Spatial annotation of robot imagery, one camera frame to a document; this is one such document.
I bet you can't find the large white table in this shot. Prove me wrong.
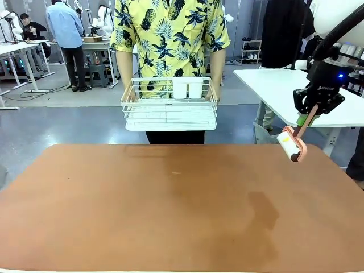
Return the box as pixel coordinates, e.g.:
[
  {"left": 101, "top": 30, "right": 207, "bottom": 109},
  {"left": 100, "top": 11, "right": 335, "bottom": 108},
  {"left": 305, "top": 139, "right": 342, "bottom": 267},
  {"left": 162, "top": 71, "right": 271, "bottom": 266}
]
[{"left": 233, "top": 69, "right": 364, "bottom": 157}]

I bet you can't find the bystander in dark trousers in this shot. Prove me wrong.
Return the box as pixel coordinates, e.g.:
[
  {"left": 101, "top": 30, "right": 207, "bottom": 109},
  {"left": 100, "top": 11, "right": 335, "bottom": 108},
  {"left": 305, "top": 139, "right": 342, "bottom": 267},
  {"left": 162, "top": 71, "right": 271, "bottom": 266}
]
[{"left": 345, "top": 140, "right": 364, "bottom": 191}]

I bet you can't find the white wire dish rack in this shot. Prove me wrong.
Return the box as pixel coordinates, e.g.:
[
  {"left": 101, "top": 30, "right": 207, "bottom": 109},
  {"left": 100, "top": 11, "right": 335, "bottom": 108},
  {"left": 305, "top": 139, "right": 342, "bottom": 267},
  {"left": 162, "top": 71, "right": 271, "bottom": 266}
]
[{"left": 120, "top": 77, "right": 218, "bottom": 131}]

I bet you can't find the white cutlery holder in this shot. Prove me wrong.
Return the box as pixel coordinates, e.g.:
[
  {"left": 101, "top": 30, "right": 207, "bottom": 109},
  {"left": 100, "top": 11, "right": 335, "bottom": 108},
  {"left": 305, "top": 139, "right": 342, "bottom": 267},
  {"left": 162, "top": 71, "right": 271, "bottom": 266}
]
[{"left": 172, "top": 77, "right": 205, "bottom": 100}]

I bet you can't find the white workbench with box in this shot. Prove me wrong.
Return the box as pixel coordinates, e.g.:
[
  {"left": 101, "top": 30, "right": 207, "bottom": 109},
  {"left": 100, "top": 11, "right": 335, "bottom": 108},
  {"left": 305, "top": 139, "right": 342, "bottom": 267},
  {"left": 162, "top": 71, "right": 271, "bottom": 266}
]
[{"left": 48, "top": 39, "right": 118, "bottom": 86}]

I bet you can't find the person's right hand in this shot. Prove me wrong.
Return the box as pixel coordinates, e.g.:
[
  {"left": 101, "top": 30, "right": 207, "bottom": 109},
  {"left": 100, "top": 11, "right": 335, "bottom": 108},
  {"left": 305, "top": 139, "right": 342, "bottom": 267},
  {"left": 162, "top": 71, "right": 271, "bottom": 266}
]
[{"left": 122, "top": 85, "right": 140, "bottom": 103}]

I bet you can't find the man in blue shirt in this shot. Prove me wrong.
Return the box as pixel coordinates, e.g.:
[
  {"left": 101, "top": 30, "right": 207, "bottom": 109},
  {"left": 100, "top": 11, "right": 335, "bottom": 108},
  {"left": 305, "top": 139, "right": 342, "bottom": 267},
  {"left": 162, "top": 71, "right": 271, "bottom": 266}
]
[{"left": 45, "top": 0, "right": 93, "bottom": 93}]

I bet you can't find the black hanging coat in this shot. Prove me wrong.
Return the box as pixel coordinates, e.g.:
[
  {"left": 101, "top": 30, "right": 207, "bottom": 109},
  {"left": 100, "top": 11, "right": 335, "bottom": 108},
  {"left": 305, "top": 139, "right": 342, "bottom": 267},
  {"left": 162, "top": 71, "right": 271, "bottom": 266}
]
[{"left": 260, "top": 0, "right": 315, "bottom": 69}]

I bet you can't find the person's left hand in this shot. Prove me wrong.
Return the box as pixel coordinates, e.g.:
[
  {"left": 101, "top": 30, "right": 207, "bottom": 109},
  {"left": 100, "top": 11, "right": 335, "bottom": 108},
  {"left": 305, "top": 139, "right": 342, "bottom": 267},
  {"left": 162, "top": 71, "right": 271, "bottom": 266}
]
[{"left": 203, "top": 84, "right": 221, "bottom": 102}]

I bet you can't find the seated man in black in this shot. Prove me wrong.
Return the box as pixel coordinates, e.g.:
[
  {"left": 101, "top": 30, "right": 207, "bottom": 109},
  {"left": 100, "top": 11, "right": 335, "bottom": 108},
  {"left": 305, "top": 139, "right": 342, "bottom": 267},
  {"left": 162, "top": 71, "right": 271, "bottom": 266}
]
[{"left": 19, "top": 13, "right": 52, "bottom": 59}]

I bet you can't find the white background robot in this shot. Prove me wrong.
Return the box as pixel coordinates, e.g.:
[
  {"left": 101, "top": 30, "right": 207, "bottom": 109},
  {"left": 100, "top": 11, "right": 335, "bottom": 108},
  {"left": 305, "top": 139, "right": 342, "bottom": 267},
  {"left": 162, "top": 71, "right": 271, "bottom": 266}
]
[
  {"left": 91, "top": 5, "right": 115, "bottom": 38},
  {"left": 0, "top": 10, "right": 24, "bottom": 44}
]

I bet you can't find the grey step stool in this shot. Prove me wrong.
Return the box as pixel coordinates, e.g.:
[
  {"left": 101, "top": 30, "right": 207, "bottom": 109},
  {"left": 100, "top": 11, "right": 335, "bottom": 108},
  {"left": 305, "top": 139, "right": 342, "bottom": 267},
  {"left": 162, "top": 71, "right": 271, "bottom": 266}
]
[{"left": 88, "top": 63, "right": 110, "bottom": 89}]

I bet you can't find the pink lint roller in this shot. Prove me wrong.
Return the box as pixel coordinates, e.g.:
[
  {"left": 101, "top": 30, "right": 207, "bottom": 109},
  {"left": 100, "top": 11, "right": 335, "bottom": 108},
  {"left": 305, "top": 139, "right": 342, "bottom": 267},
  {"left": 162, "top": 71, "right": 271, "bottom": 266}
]
[{"left": 276, "top": 104, "right": 320, "bottom": 163}]

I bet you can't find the person in yellow pineapple shirt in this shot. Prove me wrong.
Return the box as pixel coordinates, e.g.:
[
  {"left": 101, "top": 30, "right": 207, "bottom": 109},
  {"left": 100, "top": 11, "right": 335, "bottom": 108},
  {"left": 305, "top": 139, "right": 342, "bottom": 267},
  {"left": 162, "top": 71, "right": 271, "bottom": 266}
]
[{"left": 110, "top": 0, "right": 231, "bottom": 145}]

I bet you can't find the person's right forearm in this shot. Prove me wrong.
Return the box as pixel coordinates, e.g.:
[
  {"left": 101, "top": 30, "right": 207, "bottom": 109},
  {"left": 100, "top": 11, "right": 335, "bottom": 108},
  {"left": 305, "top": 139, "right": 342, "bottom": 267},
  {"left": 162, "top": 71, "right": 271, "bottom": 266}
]
[{"left": 115, "top": 49, "right": 135, "bottom": 88}]

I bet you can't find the person's left forearm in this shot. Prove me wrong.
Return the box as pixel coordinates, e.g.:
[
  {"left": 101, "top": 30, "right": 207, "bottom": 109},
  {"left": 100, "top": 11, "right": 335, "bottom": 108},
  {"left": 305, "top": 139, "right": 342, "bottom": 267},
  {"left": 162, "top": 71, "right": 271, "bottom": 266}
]
[{"left": 209, "top": 47, "right": 228, "bottom": 88}]

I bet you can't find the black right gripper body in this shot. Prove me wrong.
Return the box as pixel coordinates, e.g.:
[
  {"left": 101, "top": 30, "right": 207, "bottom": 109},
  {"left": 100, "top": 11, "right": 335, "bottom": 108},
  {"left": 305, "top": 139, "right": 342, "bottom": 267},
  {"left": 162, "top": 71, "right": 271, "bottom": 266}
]
[{"left": 305, "top": 58, "right": 351, "bottom": 107}]

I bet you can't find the white standing desk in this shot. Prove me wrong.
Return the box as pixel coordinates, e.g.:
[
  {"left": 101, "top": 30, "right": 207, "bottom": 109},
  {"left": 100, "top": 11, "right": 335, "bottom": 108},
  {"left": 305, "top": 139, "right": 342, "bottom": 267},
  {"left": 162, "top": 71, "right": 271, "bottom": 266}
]
[{"left": 0, "top": 39, "right": 57, "bottom": 110}]

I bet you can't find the white shoe rack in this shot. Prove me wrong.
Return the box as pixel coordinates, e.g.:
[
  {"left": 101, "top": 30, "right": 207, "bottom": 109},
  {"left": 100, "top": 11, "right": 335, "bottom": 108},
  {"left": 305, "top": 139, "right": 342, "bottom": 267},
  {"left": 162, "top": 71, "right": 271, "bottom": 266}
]
[{"left": 241, "top": 39, "right": 262, "bottom": 65}]

